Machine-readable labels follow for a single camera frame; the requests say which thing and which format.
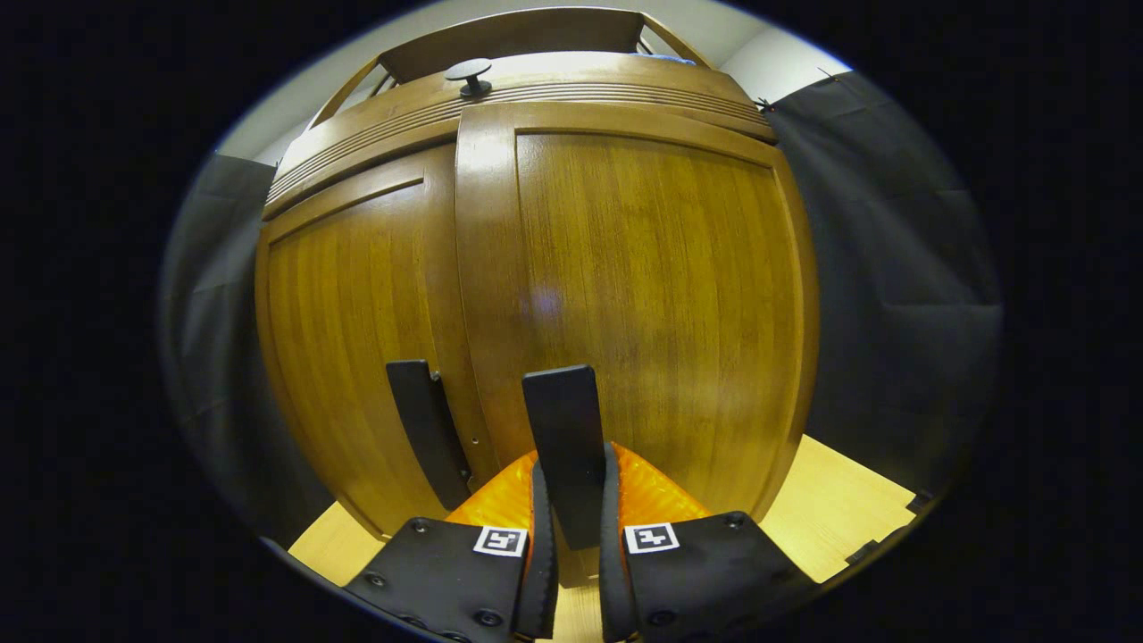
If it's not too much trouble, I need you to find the wooden cabinet door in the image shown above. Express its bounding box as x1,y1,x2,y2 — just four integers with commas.
454,101,821,555
254,143,501,541

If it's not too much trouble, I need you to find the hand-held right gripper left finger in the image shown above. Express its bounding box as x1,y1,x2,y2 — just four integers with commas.
344,451,559,643

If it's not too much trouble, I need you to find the black round drawer knob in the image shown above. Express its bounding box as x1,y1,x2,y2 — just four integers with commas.
444,58,494,98

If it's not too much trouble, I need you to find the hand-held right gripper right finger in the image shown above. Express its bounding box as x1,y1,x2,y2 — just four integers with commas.
598,442,818,643

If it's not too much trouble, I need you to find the black backdrop cloth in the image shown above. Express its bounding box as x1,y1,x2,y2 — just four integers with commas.
161,70,1003,546

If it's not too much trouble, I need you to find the wooden double-door shoe cabinet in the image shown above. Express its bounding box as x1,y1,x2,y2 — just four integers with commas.
254,7,821,572

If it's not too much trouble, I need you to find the black door handle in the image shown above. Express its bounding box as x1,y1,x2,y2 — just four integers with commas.
522,364,608,550
386,359,472,512

